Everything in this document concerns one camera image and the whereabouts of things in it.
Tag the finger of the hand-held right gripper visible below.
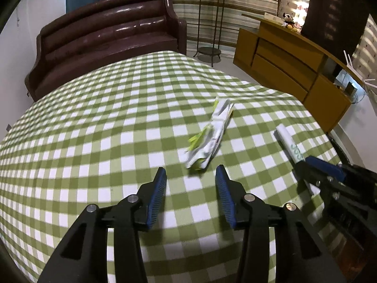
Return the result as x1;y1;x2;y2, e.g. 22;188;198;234
295;162;340;197
305;156;354;183

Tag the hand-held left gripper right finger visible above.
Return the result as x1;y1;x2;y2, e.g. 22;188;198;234
215;165;346;283

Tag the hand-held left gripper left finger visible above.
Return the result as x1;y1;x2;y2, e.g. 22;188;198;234
37;166;168;283

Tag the white teal-printed packet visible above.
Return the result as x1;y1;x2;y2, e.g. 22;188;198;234
274;124;322;196

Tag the white green wrapper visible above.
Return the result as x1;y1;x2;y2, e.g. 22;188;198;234
185;97;234;170

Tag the green checkered tablecloth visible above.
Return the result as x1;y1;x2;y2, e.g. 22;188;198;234
0;50;349;283

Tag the white router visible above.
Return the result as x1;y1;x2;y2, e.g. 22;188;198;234
343;50;377;95

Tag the wooden cabinet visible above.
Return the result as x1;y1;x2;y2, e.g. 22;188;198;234
233;13;366;133

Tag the black metal plant stand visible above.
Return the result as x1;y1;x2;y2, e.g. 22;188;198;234
193;0;229;67

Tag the mouse plush toy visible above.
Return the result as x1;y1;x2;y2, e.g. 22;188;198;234
281;12;298;30

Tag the dark purple curtain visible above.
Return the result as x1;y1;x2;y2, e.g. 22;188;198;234
300;0;370;49

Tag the white box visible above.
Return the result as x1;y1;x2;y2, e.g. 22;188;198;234
263;12;284;24

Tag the brown leather sofa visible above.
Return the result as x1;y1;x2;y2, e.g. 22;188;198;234
25;0;187;102

